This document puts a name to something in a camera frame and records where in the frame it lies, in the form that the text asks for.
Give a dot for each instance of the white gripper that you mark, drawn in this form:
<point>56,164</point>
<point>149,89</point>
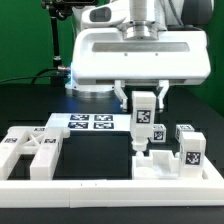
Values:
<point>142,44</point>

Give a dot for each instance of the white chair seat part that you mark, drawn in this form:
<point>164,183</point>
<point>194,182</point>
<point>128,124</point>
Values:
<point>158,165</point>

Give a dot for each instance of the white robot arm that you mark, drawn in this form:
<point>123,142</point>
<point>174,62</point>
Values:
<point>88,89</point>

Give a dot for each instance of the white chair backrest part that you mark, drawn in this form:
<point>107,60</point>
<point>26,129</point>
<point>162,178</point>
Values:
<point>44,143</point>

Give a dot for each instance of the white U-shaped obstacle fence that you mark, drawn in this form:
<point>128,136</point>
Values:
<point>207,191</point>

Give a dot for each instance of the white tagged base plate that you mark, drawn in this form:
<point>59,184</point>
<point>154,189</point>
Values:
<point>90,122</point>

